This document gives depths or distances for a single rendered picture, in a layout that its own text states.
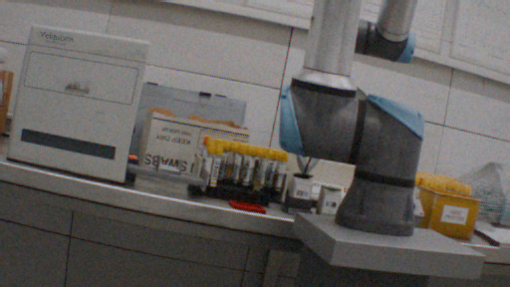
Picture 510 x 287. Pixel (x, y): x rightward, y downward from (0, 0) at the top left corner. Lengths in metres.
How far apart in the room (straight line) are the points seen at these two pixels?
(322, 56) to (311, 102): 0.08
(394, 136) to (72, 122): 0.67
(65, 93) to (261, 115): 0.83
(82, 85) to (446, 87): 1.24
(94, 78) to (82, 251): 0.82
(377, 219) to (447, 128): 1.17
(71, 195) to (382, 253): 0.69
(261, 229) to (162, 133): 0.42
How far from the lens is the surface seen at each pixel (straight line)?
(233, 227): 1.80
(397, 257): 1.39
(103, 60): 1.79
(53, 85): 1.80
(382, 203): 1.51
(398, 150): 1.52
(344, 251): 1.36
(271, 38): 2.48
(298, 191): 1.91
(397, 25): 1.75
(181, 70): 2.44
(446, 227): 2.01
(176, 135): 2.10
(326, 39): 1.51
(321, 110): 1.50
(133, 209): 1.78
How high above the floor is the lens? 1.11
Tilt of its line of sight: 3 degrees down
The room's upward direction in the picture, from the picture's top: 11 degrees clockwise
